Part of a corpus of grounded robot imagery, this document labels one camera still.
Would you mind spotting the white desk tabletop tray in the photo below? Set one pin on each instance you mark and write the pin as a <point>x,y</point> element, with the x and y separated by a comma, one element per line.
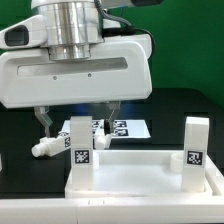
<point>133,173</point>

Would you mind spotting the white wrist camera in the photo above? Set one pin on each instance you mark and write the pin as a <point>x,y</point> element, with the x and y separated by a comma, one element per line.
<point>26,34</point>

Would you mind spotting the white L-shaped fence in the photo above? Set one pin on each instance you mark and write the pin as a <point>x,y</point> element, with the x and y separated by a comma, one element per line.
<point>161,209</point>

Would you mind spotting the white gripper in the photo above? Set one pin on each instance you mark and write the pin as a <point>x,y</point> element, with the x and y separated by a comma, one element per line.
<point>117,70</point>

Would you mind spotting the white marker sheet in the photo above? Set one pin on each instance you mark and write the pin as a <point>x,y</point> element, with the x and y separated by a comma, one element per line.
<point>130,129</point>

